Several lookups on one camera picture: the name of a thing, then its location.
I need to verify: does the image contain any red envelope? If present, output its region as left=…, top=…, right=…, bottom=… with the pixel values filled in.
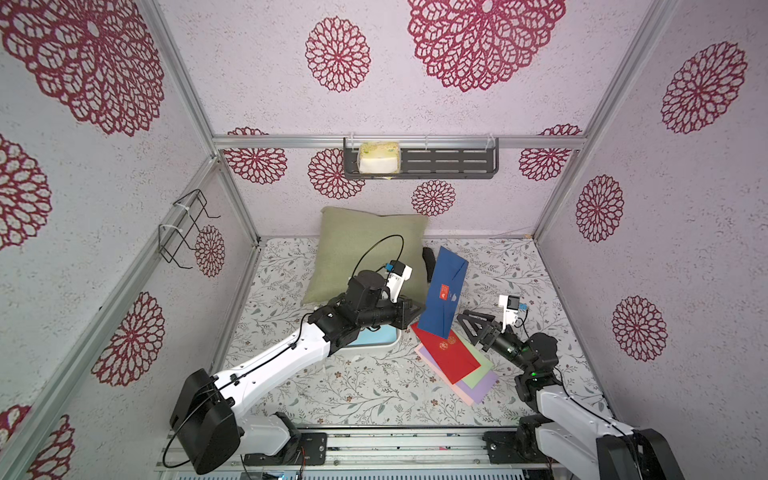
left=413, top=326, right=481, bottom=384

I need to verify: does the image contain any green square pillow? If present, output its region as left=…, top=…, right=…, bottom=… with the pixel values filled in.
left=302, top=207, right=429, bottom=305

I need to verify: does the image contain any yellow white sponge block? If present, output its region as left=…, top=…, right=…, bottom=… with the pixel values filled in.
left=357, top=142, right=402, bottom=175

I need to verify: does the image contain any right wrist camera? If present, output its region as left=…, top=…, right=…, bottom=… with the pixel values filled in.
left=498, top=295, right=528, bottom=331

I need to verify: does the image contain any light green envelope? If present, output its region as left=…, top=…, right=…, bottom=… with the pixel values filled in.
left=450, top=331, right=492, bottom=388

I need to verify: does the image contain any lilac envelope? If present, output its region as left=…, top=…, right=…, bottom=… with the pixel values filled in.
left=455, top=371, right=498, bottom=405

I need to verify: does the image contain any dark blue envelope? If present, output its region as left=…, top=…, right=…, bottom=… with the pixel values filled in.
left=417, top=247, right=469, bottom=339

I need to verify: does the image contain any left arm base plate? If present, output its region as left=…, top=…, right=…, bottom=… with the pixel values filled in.
left=243, top=432, right=328, bottom=467

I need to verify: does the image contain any aluminium front rail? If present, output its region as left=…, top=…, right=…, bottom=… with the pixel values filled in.
left=154, top=427, right=660, bottom=472

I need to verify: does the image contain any light blue envelope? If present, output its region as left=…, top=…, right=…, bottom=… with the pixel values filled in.
left=351, top=325, right=398, bottom=347

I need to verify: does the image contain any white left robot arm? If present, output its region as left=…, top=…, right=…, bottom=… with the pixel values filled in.
left=170, top=261, right=424, bottom=475

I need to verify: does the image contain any white plastic storage box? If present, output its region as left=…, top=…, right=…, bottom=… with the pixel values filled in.
left=338, top=325, right=402, bottom=358

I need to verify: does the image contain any small black cylinder object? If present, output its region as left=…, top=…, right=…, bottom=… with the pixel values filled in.
left=422, top=247, right=437, bottom=284

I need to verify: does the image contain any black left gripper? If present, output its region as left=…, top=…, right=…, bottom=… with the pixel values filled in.
left=359, top=294, right=426, bottom=329

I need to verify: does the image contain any black wire wall rack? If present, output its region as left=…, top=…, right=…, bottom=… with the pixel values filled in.
left=156, top=188, right=220, bottom=270

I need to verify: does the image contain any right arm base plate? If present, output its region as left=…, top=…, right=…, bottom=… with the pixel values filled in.
left=482, top=429, right=541, bottom=465

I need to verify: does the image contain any black wall shelf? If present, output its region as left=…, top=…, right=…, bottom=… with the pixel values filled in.
left=342, top=137, right=499, bottom=180

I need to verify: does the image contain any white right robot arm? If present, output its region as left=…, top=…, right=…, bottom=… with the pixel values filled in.
left=457, top=310, right=684, bottom=479

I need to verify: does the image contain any pink envelope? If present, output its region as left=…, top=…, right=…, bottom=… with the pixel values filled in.
left=414, top=344, right=475, bottom=406

